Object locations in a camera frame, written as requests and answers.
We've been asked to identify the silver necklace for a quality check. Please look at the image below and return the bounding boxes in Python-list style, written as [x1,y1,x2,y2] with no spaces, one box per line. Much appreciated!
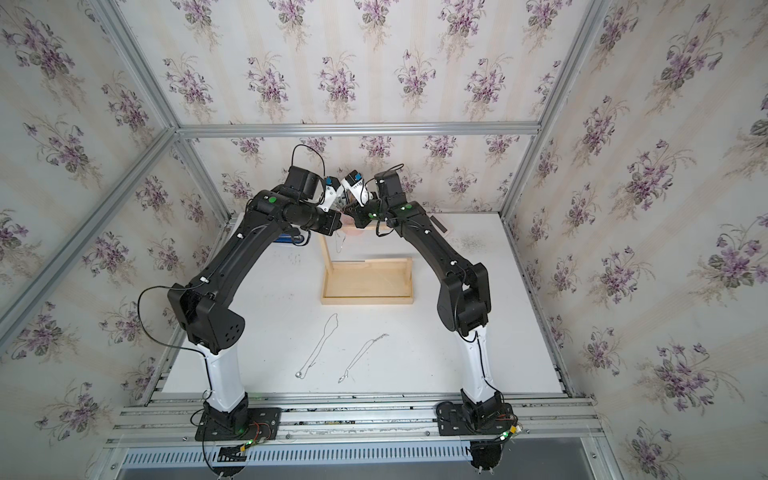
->
[337,332,391,385]
[293,311,341,380]

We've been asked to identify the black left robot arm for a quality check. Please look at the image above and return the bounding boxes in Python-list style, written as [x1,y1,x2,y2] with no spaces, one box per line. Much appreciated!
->
[165,164,344,442]

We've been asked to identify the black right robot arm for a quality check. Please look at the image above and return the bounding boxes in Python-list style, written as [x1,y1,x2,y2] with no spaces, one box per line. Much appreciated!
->
[341,165,518,442]

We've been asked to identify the wooden jewelry display stand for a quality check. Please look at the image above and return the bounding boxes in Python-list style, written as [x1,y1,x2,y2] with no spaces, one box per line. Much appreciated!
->
[318,235,414,306]

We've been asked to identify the pink pen cup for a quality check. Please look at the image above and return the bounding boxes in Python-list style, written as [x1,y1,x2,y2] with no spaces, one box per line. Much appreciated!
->
[341,213,365,236]

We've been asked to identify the blue stapler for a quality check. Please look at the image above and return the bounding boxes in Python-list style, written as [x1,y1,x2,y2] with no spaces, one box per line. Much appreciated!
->
[274,234,305,246]

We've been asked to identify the pink calculator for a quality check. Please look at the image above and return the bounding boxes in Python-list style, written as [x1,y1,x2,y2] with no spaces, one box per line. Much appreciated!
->
[429,215,450,235]

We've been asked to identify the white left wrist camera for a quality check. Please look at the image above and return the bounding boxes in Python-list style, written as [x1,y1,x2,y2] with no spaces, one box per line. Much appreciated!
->
[319,176,346,212]

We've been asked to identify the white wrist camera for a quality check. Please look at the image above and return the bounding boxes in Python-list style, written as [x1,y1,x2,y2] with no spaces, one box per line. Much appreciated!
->
[319,176,346,212]
[341,170,370,206]

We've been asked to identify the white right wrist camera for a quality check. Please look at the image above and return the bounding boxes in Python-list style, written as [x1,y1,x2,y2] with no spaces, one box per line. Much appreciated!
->
[341,170,370,206]

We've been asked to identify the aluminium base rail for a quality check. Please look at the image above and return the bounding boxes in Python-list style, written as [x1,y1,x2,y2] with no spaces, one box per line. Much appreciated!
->
[95,393,609,479]

